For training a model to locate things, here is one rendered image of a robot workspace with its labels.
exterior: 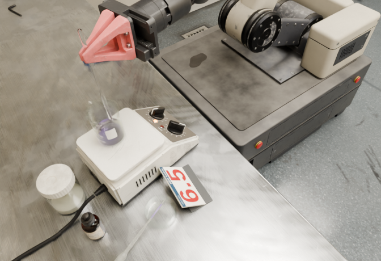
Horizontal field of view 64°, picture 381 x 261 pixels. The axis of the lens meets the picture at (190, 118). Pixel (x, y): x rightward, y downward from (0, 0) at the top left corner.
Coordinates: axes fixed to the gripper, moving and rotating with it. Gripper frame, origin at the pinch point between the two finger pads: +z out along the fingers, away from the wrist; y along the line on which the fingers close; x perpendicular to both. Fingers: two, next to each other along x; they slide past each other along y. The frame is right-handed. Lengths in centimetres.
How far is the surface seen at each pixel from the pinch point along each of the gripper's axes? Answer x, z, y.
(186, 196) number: 23.2, -0.8, 16.5
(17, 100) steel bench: 26.0, 5.3, -33.1
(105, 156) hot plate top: 17.1, 4.6, 3.2
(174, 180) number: 22.8, -1.6, 12.9
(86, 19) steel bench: 26, -28, -49
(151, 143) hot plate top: 17.1, -2.4, 7.3
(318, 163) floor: 101, -81, 26
